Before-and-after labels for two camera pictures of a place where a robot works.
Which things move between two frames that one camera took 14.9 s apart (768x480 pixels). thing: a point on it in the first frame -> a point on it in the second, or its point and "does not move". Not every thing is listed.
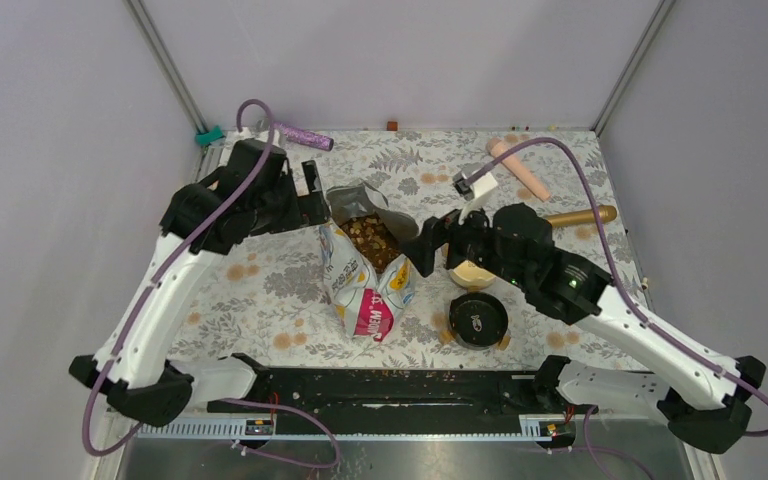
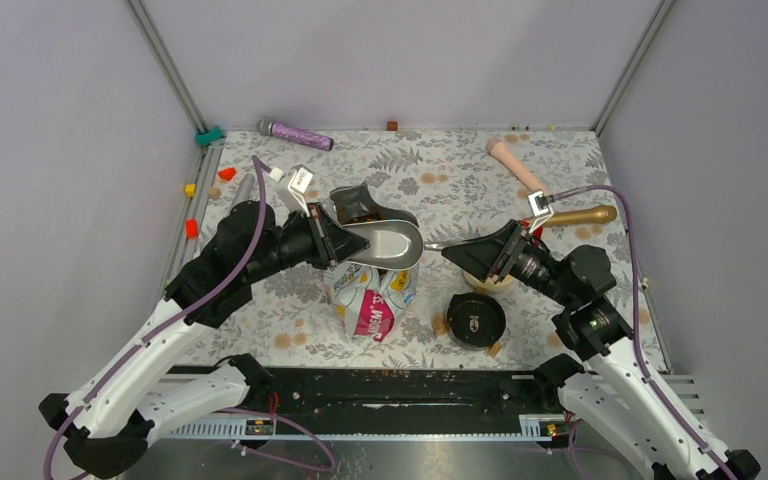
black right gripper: (435, 232) -> (480, 256)
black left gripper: (305, 210) -> (325, 231)
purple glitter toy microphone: (305, 137) does not move
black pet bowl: (477, 321) does not move
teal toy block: (205, 138) does not move
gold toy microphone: (605, 213) does not move
